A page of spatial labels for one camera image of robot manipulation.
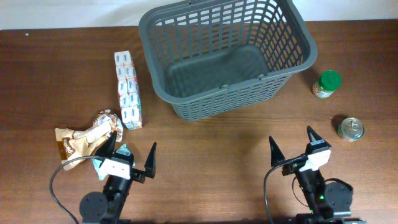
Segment green lid glass jar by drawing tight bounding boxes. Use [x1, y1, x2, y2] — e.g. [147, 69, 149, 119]
[312, 70, 342, 98]

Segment crumpled beige snack bag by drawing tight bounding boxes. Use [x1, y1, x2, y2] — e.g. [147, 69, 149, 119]
[55, 109, 123, 164]

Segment silver tin can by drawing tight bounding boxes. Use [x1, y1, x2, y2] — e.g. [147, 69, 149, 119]
[337, 118, 365, 142]

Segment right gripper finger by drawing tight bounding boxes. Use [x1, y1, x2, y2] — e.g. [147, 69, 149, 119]
[307, 126, 325, 146]
[269, 136, 285, 167]

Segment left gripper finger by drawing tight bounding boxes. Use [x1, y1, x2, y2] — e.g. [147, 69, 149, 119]
[95, 131, 118, 157]
[144, 142, 157, 179]

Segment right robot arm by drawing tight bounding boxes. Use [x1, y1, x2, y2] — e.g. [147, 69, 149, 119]
[263, 126, 366, 224]

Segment grey plastic shopping basket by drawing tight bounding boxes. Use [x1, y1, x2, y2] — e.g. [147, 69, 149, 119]
[138, 0, 318, 121]

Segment Kleenex tissue multipack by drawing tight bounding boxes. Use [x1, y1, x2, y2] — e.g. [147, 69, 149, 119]
[114, 50, 143, 130]

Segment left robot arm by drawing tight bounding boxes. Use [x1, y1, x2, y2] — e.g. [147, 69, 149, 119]
[79, 131, 157, 224]

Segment teal wet wipes packet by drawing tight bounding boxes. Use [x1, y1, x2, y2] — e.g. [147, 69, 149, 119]
[92, 144, 135, 180]

